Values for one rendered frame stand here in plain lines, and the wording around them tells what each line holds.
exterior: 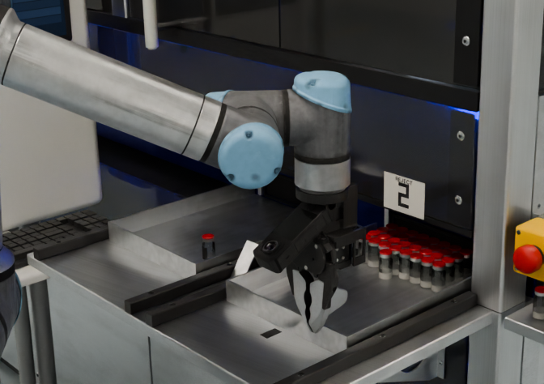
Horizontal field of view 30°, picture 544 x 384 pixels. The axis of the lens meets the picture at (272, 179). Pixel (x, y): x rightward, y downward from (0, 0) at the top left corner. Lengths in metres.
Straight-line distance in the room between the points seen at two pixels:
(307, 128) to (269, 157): 0.16
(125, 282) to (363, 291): 0.39
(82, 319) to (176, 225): 0.81
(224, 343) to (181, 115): 0.42
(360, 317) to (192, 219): 0.50
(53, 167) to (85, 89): 1.01
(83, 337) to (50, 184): 0.61
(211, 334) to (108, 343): 1.08
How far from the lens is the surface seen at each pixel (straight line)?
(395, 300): 1.58
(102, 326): 2.56
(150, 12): 1.94
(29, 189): 2.16
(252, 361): 1.42
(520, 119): 1.47
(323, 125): 1.31
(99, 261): 1.77
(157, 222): 1.90
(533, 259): 1.45
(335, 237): 1.37
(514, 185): 1.49
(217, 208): 1.96
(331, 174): 1.33
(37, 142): 2.14
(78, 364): 2.74
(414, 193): 1.60
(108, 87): 1.16
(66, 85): 1.17
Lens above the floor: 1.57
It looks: 19 degrees down
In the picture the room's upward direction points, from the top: 1 degrees counter-clockwise
